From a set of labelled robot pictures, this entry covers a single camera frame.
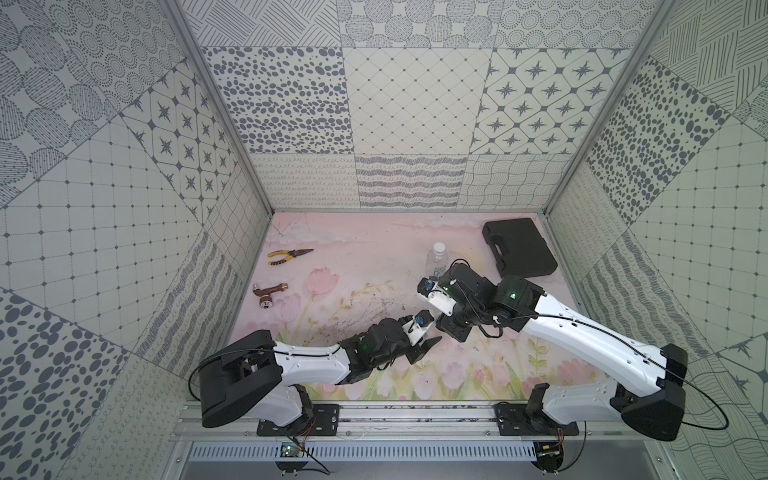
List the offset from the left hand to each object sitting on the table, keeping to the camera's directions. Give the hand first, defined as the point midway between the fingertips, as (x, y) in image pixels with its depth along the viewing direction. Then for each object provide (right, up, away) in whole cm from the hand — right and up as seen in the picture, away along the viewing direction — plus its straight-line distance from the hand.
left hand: (436, 322), depth 77 cm
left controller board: (-36, -30, -5) cm, 47 cm away
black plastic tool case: (+33, +18, +27) cm, 47 cm away
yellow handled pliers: (-49, +16, +30) cm, 60 cm away
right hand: (+2, +2, -5) cm, 6 cm away
